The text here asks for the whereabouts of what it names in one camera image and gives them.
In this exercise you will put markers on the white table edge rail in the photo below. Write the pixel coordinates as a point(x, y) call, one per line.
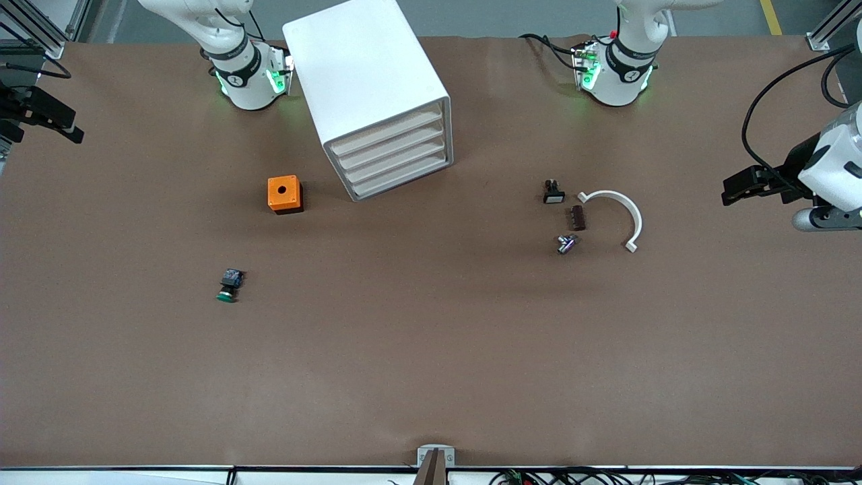
point(135, 477)

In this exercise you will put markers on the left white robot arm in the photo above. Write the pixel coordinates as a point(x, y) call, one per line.
point(616, 84)

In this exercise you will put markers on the chrome valve fitting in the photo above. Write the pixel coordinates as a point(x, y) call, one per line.
point(566, 244)

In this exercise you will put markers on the brown terminal block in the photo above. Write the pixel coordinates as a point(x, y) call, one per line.
point(578, 218)

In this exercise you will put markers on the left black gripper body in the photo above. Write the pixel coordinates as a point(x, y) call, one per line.
point(792, 166)

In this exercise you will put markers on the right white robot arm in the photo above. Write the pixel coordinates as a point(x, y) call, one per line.
point(249, 81)

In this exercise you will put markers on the green mushroom push button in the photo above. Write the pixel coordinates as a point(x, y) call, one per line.
point(230, 283)

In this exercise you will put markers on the black switch with white cap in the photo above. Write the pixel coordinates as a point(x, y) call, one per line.
point(553, 194)

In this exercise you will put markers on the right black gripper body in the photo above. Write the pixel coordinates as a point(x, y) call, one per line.
point(27, 103)

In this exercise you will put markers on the grey table edge bracket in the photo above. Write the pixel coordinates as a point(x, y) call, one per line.
point(423, 457)

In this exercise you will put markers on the orange box with hole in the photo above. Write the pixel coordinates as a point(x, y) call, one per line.
point(275, 197)

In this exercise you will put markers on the aluminium frame post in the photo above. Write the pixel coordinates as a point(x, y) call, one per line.
point(825, 34)
point(47, 44)

